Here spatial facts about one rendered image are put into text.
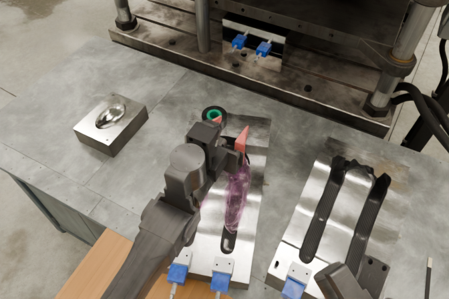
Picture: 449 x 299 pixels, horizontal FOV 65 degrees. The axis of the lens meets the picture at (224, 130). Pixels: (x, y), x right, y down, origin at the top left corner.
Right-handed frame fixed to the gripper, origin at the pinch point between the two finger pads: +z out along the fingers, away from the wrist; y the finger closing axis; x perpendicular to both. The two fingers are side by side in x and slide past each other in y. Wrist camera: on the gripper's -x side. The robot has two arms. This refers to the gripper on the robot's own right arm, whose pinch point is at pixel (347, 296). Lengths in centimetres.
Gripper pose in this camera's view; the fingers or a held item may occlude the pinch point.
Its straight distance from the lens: 88.8
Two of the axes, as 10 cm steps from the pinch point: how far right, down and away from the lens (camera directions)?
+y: -8.9, -3.7, 2.8
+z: 2.2, 2.0, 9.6
